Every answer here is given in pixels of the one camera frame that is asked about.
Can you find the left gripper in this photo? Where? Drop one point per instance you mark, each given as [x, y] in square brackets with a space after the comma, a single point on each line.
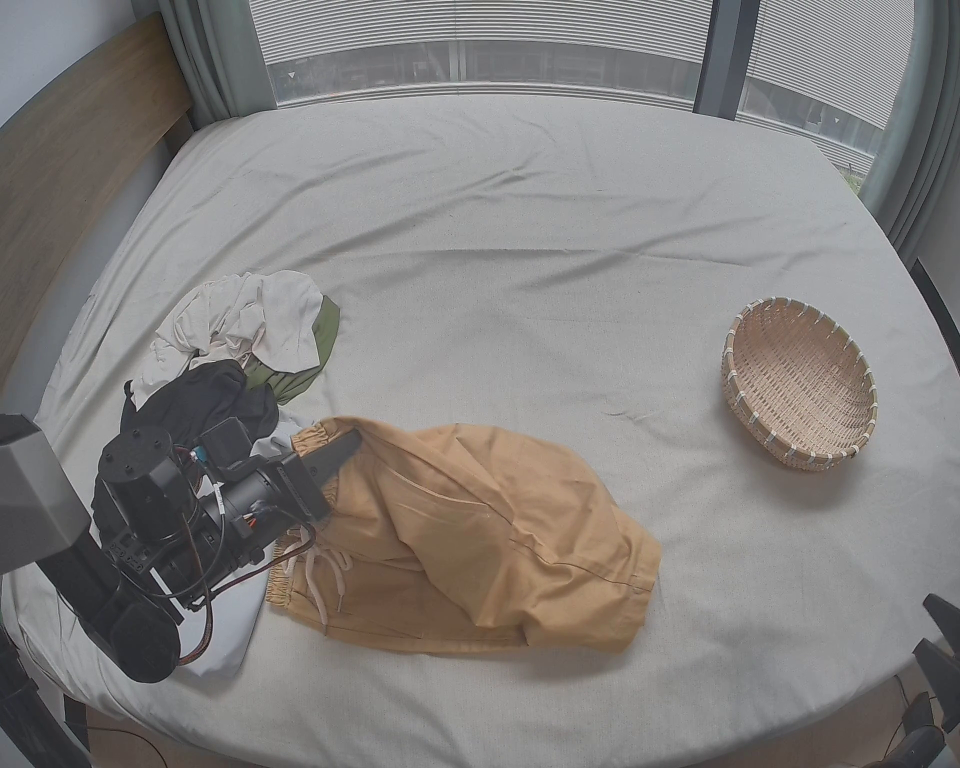
[277, 502]

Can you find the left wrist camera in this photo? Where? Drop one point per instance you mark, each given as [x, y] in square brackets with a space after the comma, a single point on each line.
[225, 442]

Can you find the bed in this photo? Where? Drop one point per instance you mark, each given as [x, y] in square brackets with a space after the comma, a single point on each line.
[480, 225]

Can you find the tan shorts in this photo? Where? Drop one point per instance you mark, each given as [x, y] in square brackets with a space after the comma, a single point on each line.
[480, 525]

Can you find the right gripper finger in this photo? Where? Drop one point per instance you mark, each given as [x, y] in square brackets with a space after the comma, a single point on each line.
[946, 619]
[943, 682]

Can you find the green garment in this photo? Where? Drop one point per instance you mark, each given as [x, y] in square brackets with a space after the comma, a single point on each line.
[328, 330]

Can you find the grey-green curtain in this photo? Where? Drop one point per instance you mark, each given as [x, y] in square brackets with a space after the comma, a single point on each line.
[922, 135]
[202, 60]

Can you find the black garment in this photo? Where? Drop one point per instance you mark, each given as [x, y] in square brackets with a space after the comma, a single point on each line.
[217, 397]

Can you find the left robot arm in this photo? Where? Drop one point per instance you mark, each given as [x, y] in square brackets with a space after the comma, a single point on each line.
[45, 487]

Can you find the pale grey garment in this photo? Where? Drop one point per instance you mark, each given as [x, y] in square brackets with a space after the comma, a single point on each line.
[225, 637]

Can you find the round woven basket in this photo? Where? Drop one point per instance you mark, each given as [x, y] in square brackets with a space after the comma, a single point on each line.
[802, 375]

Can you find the window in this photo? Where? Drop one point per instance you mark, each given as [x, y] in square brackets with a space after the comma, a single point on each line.
[480, 30]

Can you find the white garment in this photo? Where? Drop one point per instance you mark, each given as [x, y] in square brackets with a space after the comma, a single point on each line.
[285, 322]

